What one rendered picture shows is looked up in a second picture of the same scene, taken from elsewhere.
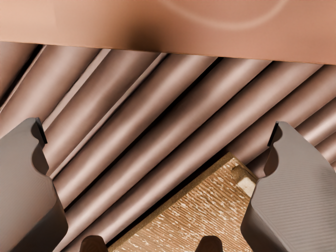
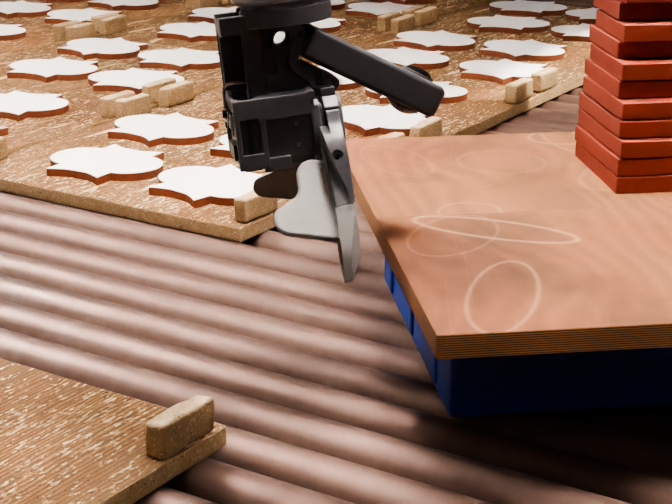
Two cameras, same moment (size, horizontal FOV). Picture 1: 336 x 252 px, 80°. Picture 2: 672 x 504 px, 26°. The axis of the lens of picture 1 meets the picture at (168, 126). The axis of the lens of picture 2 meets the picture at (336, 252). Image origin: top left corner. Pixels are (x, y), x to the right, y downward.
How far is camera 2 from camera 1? 1.12 m
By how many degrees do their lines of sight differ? 82
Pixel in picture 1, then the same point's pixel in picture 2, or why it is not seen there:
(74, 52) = (345, 340)
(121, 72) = (332, 362)
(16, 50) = (334, 321)
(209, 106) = (306, 417)
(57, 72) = (318, 332)
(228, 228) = (32, 451)
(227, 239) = not seen: outside the picture
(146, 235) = (28, 376)
